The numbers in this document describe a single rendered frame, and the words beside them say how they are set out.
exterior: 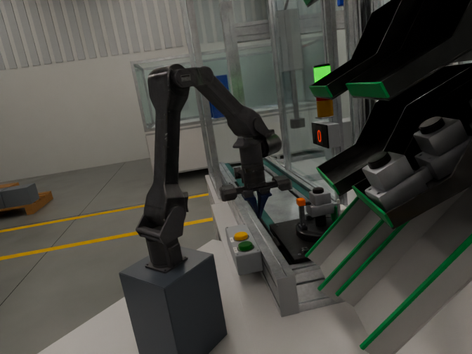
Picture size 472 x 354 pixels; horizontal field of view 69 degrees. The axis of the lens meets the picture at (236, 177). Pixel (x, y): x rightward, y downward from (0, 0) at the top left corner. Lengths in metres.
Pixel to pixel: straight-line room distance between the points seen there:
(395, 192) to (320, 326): 0.43
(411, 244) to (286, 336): 0.34
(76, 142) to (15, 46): 2.42
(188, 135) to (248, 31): 3.99
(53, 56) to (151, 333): 8.75
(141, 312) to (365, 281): 0.43
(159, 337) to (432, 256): 0.51
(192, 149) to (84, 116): 3.92
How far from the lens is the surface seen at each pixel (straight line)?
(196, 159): 5.87
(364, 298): 0.67
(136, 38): 8.93
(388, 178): 0.49
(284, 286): 0.83
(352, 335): 0.82
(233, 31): 1.95
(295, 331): 0.83
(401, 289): 0.62
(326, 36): 1.13
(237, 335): 0.84
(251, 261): 0.95
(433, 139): 0.52
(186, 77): 0.70
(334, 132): 1.09
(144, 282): 0.71
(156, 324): 0.75
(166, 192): 0.68
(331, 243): 0.77
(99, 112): 9.03
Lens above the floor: 1.39
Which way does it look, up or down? 14 degrees down
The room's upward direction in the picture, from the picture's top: 8 degrees counter-clockwise
